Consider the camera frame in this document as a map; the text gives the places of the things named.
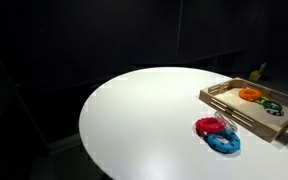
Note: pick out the light wooden slatted crate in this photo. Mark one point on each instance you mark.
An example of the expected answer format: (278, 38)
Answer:
(227, 108)

